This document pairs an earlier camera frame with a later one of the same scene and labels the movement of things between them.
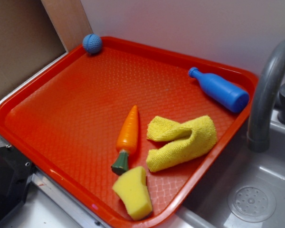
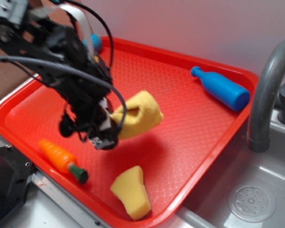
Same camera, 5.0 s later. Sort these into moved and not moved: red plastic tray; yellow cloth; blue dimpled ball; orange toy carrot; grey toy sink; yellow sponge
Moved: orange toy carrot; yellow cloth
Not moved: red plastic tray; blue dimpled ball; grey toy sink; yellow sponge
